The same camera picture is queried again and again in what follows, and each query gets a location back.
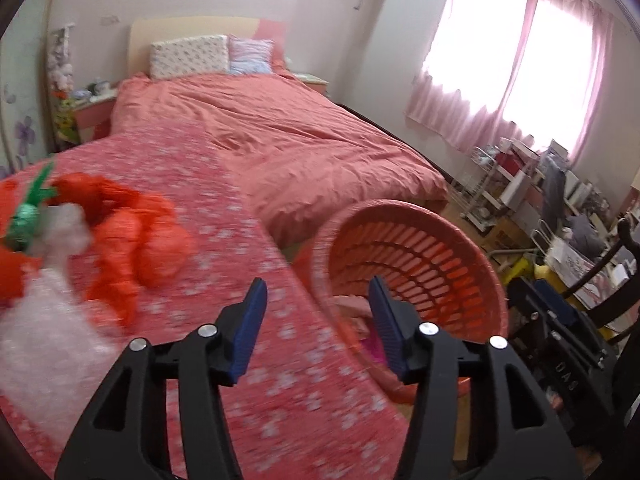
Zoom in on white bubble wrap bag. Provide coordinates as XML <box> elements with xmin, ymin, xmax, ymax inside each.
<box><xmin>1</xmin><ymin>204</ymin><xmax>119</xmax><ymax>445</ymax></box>

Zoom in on orange plastic bag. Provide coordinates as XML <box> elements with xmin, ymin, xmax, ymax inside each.
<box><xmin>1</xmin><ymin>172</ymin><xmax>191</xmax><ymax>328</ymax></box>

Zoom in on green plastic bag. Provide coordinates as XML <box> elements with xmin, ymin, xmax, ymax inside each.
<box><xmin>2</xmin><ymin>159</ymin><xmax>58</xmax><ymax>252</ymax></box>

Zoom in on dark wooden chair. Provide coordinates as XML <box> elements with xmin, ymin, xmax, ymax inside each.
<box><xmin>562</xmin><ymin>216</ymin><xmax>640</xmax><ymax>346</ymax></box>

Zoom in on cluttered desk items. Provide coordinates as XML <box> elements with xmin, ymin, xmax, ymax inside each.
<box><xmin>482</xmin><ymin>134</ymin><xmax>634</xmax><ymax>306</ymax></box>

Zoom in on red plastic laundry basket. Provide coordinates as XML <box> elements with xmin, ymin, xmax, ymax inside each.
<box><xmin>292</xmin><ymin>200</ymin><xmax>508</xmax><ymax>405</ymax></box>

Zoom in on red floral bedspread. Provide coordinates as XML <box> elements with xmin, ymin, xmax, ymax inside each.
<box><xmin>54</xmin><ymin>125</ymin><xmax>407</xmax><ymax>479</ymax></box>

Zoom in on pink window curtain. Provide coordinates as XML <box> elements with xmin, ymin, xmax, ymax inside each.
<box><xmin>406</xmin><ymin>0</ymin><xmax>614</xmax><ymax>160</ymax></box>

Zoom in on salmon pink duvet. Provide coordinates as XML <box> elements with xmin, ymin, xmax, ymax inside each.
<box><xmin>112</xmin><ymin>70</ymin><xmax>448</xmax><ymax>247</ymax></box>

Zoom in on pink bedside table left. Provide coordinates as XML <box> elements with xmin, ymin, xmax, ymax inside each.
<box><xmin>74</xmin><ymin>89</ymin><xmax>117</xmax><ymax>144</ymax></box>

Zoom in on bedside table right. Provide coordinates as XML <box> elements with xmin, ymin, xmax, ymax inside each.
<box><xmin>293</xmin><ymin>73</ymin><xmax>329</xmax><ymax>96</ymax></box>

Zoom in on plush toy display tube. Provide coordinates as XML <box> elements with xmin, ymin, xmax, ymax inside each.
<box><xmin>46</xmin><ymin>24</ymin><xmax>80</xmax><ymax>145</ymax></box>

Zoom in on floral white pillow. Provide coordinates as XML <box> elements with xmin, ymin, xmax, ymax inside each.
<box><xmin>150</xmin><ymin>35</ymin><xmax>230</xmax><ymax>80</ymax></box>

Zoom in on striped pink pillow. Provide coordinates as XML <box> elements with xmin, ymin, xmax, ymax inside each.
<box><xmin>228</xmin><ymin>36</ymin><xmax>274</xmax><ymax>75</ymax></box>

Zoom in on flower painted sliding wardrobe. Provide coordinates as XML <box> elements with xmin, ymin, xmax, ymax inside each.
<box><xmin>1</xmin><ymin>32</ymin><xmax>51</xmax><ymax>174</ymax></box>

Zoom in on beige and pink headboard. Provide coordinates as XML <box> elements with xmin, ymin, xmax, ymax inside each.
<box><xmin>127</xmin><ymin>16</ymin><xmax>288</xmax><ymax>77</ymax></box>

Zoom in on white wire storage rack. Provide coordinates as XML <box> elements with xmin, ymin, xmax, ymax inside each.
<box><xmin>449</xmin><ymin>141</ymin><xmax>532</xmax><ymax>234</ymax></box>

